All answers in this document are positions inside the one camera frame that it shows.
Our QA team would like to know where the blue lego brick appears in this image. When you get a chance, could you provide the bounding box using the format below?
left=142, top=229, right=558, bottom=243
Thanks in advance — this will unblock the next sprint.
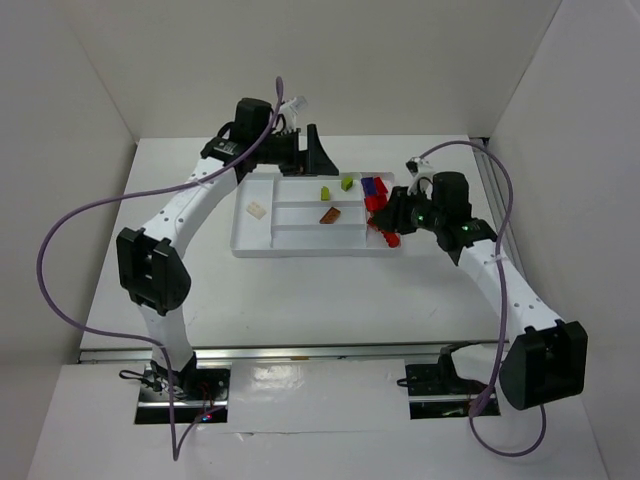
left=361, top=177, right=378, bottom=198

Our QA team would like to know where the brown lego plate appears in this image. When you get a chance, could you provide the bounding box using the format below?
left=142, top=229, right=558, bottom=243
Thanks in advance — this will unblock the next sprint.
left=319, top=207, right=341, bottom=225

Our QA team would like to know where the white compartment tray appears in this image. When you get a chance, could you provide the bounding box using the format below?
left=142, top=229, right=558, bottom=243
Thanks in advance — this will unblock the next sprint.
left=230, top=172, right=403, bottom=258

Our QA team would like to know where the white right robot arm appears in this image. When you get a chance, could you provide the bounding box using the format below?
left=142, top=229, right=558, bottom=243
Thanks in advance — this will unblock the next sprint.
left=372, top=172, right=588, bottom=410

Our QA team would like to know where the aluminium rail right side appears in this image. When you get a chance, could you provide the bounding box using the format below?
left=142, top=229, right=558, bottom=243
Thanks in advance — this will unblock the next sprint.
left=469, top=137, right=551, bottom=355

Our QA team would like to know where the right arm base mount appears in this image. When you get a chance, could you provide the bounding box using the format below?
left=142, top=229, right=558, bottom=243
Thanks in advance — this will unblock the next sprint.
left=396, top=342, right=486, bottom=420

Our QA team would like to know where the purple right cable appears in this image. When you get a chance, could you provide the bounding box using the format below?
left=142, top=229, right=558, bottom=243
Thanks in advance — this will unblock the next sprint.
left=414, top=140, right=546, bottom=457

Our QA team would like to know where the aluminium rail front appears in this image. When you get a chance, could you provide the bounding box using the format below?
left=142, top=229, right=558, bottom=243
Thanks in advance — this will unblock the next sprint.
left=76, top=341, right=497, bottom=366

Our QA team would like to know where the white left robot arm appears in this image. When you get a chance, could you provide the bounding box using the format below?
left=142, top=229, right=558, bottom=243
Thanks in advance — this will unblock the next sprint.
left=116, top=96, right=339, bottom=395

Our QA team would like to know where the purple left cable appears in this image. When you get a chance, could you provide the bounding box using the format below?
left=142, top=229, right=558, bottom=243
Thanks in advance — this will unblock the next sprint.
left=35, top=76, right=286, bottom=461

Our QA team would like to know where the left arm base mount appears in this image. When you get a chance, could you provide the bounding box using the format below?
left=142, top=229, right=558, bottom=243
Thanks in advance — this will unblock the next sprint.
left=118, top=366, right=231, bottom=425

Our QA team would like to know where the aluminium rail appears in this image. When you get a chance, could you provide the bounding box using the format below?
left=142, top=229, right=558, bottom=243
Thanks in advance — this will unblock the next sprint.
left=469, top=137, right=551, bottom=355
left=76, top=341, right=497, bottom=366

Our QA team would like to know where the purple cable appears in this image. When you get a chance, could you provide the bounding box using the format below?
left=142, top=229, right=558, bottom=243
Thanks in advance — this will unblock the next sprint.
left=35, top=76, right=286, bottom=461
left=414, top=140, right=546, bottom=457

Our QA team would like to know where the white lego brick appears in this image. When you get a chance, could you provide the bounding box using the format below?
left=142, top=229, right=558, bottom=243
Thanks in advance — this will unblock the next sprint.
left=246, top=202, right=268, bottom=220

